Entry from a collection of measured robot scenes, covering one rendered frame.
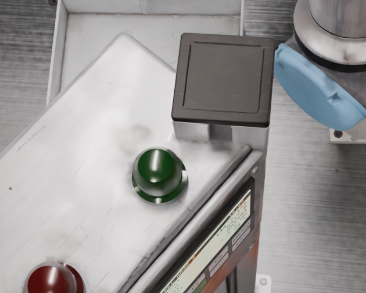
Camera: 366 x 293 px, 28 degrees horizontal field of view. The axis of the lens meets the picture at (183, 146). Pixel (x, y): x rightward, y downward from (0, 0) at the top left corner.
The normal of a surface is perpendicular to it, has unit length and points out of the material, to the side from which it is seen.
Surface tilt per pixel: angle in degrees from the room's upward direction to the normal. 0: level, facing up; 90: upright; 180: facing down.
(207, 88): 0
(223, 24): 4
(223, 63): 0
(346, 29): 83
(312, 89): 95
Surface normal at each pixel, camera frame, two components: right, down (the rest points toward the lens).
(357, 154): -0.07, -0.36
